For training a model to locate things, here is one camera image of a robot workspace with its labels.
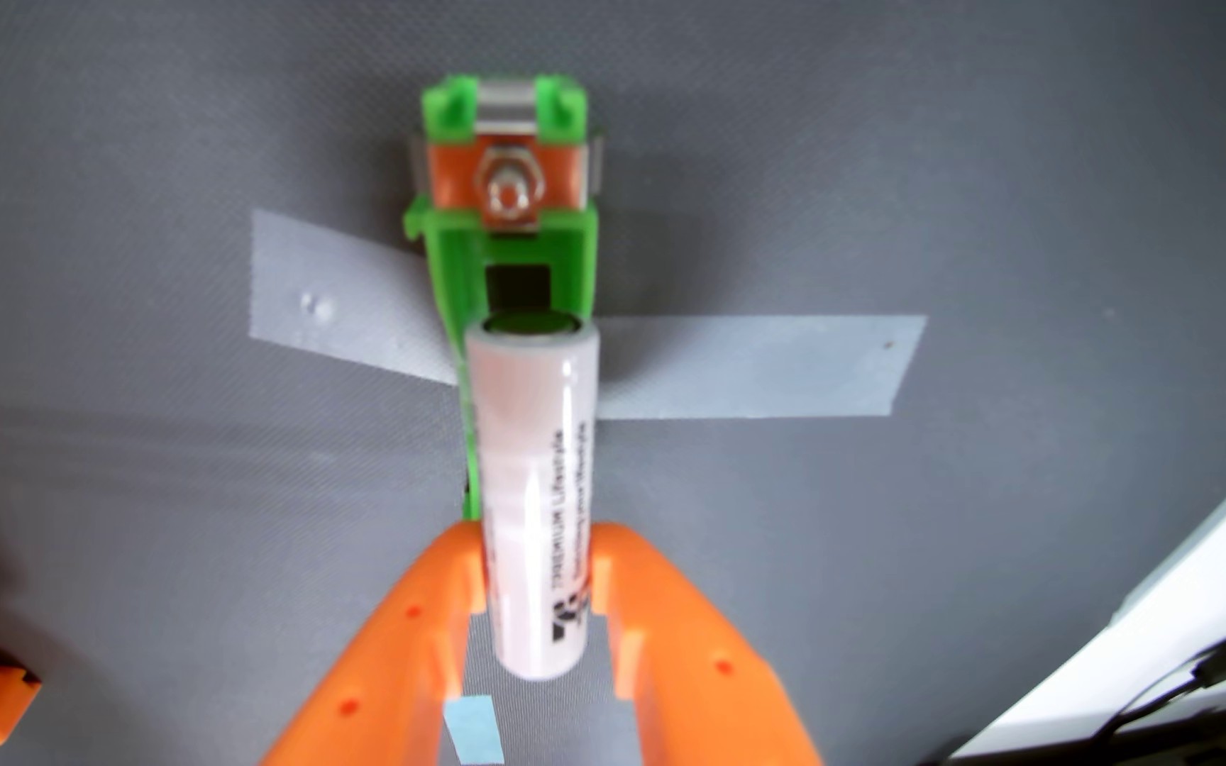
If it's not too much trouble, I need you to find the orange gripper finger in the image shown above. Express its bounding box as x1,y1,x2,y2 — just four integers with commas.
260,521,489,766
590,521,825,766

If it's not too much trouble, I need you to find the white cylindrical battery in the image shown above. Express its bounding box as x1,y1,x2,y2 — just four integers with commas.
464,311,602,682

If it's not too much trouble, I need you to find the green battery holder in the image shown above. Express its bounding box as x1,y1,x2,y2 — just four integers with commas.
403,72,609,523

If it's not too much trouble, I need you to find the blue tape piece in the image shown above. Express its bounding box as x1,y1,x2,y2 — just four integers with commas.
443,694,508,766

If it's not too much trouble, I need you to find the grey fabric mat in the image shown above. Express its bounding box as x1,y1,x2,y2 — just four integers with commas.
0,0,1226,766

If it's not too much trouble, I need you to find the black cable with connector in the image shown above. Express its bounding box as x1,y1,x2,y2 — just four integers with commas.
1092,601,1226,766

